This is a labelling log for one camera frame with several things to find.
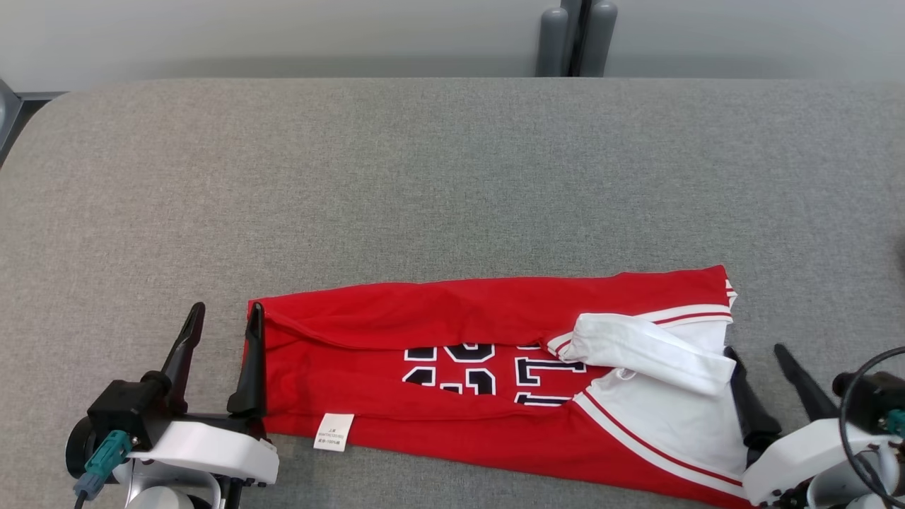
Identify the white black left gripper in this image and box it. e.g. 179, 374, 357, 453
131, 303, 280, 487

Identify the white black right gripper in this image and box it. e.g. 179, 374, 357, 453
723, 344, 905, 506

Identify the red white basketball jersey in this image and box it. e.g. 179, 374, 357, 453
245, 265, 754, 509

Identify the teal left cable connector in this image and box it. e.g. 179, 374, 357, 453
74, 430, 133, 499

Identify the grey partition post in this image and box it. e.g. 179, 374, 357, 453
537, 0, 618, 77

